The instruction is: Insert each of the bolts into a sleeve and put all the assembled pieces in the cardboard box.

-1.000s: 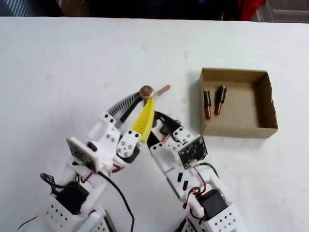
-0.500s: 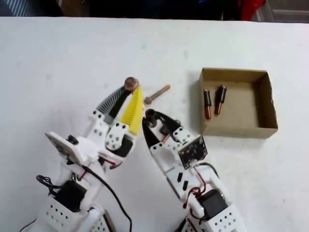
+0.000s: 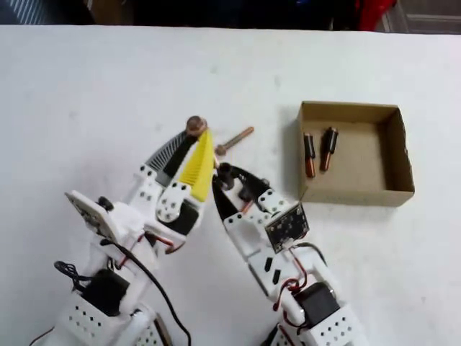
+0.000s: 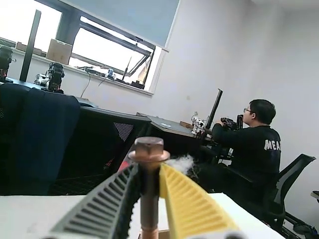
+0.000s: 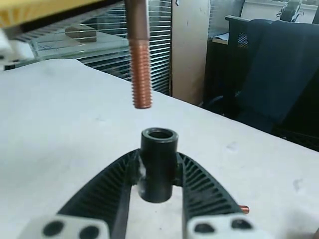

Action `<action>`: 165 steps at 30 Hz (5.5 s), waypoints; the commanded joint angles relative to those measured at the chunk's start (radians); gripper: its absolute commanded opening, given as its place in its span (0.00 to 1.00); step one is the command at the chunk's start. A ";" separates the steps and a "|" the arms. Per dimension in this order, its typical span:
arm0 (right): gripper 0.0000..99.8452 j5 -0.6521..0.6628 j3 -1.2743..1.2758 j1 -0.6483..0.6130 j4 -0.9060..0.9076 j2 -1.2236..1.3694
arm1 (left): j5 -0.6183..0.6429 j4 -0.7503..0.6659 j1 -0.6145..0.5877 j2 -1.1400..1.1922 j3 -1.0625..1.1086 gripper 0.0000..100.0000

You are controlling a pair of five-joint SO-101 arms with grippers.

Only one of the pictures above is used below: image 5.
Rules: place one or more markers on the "copper threaded bolt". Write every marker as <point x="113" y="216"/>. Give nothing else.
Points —
<point x="244" y="209"/>
<point x="139" y="62"/>

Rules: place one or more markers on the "black office chair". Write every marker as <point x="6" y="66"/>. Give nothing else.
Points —
<point x="224" y="74"/>

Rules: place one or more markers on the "black metal sleeve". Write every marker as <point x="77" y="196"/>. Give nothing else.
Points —
<point x="158" y="169"/>

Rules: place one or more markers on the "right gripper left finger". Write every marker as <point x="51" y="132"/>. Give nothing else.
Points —
<point x="99" y="194"/>

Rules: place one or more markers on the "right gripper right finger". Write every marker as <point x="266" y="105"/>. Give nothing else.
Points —
<point x="207" y="194"/>

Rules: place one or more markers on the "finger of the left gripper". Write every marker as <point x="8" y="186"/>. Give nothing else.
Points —
<point x="49" y="8"/>
<point x="15" y="47"/>

